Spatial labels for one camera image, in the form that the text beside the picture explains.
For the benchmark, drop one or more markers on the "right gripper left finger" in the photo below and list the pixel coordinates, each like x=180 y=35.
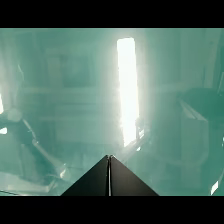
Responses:
x=95 y=182

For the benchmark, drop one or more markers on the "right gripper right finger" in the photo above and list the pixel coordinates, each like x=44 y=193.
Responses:
x=126 y=183

